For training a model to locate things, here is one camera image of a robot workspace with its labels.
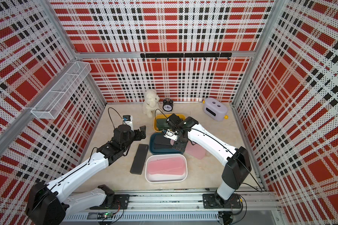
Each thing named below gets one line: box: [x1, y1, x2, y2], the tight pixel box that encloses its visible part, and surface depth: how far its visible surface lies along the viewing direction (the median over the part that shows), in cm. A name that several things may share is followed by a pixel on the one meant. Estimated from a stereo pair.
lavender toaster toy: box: [202, 97, 229, 122], surface depth 109 cm
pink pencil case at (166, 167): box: [148, 158, 186, 177], surface depth 84 cm
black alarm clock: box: [162, 98, 174, 112], surface depth 114 cm
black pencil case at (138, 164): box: [129, 143, 149, 175], surface depth 92 cm
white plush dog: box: [142, 89, 160, 119], surface depth 103 cm
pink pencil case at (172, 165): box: [147, 157, 185, 175], surface depth 84 cm
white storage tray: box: [144, 153, 189, 184], surface depth 84 cm
